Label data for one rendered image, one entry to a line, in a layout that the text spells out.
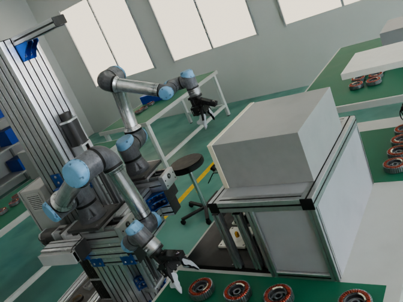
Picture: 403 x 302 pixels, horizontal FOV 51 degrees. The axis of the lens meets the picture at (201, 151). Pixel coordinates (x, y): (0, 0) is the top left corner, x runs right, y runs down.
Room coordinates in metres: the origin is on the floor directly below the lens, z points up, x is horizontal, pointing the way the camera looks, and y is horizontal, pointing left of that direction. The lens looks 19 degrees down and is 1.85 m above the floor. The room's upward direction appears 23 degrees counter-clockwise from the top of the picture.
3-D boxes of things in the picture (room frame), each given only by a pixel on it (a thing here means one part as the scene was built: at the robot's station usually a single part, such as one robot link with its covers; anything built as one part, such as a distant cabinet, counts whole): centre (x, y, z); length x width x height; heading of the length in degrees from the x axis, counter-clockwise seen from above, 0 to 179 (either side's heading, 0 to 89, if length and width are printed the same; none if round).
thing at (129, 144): (2.51, 0.41, 1.20); 0.13 x 0.12 x 0.14; 157
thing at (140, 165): (2.51, 0.41, 1.09); 0.15 x 0.15 x 0.10
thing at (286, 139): (1.63, -0.32, 1.22); 0.44 x 0.39 x 0.20; 141
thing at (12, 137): (7.83, 3.12, 0.92); 0.42 x 0.36 x 0.28; 50
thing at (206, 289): (1.50, 0.23, 0.77); 0.11 x 0.11 x 0.04
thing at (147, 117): (6.04, 0.23, 0.37); 1.90 x 0.90 x 0.75; 141
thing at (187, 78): (2.43, -0.10, 1.45); 0.09 x 0.08 x 0.11; 67
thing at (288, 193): (1.64, -0.32, 1.09); 0.68 x 0.44 x 0.05; 141
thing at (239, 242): (1.75, 0.00, 0.78); 0.15 x 0.15 x 0.01; 51
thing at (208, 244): (1.83, -0.09, 0.76); 0.64 x 0.47 x 0.02; 141
